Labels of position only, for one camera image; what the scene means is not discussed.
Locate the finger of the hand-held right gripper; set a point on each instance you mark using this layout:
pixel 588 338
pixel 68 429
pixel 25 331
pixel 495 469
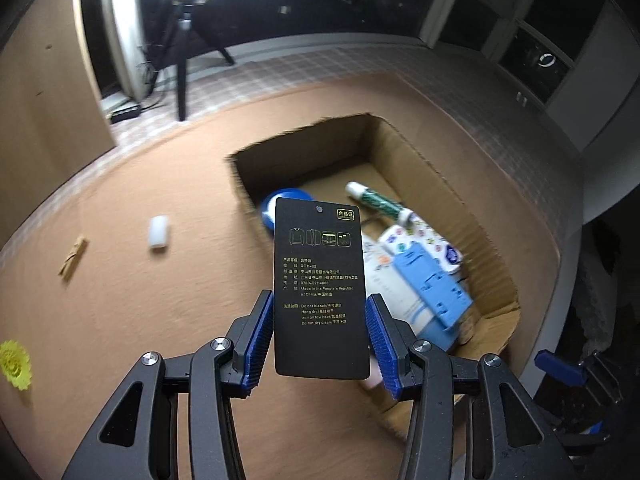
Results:
pixel 557 367

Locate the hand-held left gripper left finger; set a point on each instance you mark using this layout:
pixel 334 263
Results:
pixel 257 345

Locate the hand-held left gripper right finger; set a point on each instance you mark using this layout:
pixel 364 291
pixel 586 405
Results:
pixel 380 345

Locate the white sunscreen tube blue cap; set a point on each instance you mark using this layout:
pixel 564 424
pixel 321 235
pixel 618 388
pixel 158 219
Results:
pixel 382 285

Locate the blue plastic part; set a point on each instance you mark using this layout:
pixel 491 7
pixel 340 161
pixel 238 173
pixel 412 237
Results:
pixel 430 285

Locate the black hang tag card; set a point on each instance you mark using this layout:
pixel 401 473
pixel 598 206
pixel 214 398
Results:
pixel 317 285

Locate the patterned tissue pack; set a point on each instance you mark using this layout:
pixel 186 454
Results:
pixel 425 237

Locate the green white glue stick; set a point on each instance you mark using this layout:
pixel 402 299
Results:
pixel 380 200

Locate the blue round tin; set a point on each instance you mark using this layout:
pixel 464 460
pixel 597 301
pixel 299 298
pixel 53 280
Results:
pixel 290 195

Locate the cardboard box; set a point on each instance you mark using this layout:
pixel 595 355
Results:
pixel 425 170

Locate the small white cap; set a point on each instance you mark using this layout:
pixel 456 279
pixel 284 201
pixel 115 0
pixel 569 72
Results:
pixel 159 231

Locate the wooden clothespin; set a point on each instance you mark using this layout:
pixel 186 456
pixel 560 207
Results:
pixel 72 258

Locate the yellow shuttlecock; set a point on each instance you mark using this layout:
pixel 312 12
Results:
pixel 15 365

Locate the black tripod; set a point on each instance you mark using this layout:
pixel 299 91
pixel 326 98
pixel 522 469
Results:
pixel 182 60

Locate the light wooden board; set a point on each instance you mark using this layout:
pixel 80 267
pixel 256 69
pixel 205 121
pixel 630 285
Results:
pixel 45 85

